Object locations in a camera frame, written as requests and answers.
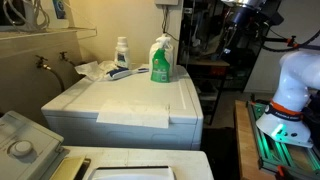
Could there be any white wall outlet box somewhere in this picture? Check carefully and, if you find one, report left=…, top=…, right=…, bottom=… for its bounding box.
left=154, top=0, right=180, bottom=6

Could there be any white dryer machine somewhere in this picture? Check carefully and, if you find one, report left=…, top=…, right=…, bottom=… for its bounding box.
left=40, top=63, right=204, bottom=151

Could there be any white wall shelf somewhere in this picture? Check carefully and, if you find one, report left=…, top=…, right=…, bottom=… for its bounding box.
left=0, top=27, right=98, bottom=42

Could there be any white round control knob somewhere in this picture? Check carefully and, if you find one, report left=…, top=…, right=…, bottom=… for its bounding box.
left=9, top=139, right=34, bottom=158

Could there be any flat white paper towel sheet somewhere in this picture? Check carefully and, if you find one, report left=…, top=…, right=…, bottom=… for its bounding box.
left=96, top=99, right=171, bottom=130

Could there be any black water hose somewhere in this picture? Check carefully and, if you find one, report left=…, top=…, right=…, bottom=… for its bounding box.
left=66, top=58, right=85, bottom=68
left=46, top=64, right=66, bottom=93

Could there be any bundle of white cords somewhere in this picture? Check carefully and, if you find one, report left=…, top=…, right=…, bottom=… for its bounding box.
left=0, top=0, right=51, bottom=33

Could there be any green spray bottle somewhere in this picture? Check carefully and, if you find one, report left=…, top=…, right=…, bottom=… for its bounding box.
left=150, top=35, right=173, bottom=83
left=148, top=33, right=175, bottom=81

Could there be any dark wall faucet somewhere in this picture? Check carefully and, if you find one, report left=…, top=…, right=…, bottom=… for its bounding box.
left=35, top=54, right=52, bottom=70
left=58, top=50, right=73, bottom=63

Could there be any black storage shelf rack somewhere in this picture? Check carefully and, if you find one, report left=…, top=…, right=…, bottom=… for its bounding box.
left=178, top=0, right=271, bottom=126

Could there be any white box with blue label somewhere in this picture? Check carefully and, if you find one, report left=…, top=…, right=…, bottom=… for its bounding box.
left=51, top=0, right=70, bottom=30

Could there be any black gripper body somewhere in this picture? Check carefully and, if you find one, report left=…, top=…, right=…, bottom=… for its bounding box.
left=231, top=4, right=284, bottom=28

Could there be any white washing machine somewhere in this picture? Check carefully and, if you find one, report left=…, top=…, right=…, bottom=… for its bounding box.
left=0, top=110, right=214, bottom=180

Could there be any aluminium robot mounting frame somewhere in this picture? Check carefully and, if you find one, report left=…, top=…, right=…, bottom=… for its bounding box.
left=246, top=99, right=320, bottom=180

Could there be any thin black wall cable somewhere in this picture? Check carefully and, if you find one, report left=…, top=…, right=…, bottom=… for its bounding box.
left=161, top=4, right=181, bottom=43

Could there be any crumpled white cloth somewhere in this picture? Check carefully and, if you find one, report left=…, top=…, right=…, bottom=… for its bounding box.
left=74, top=60, right=116, bottom=82

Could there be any white detergent bottle blue label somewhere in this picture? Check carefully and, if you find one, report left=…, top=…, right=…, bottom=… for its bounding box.
left=114, top=36, right=132, bottom=70

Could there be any beige flat plastic flap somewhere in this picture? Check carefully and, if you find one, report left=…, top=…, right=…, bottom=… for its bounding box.
left=49, top=154, right=88, bottom=180

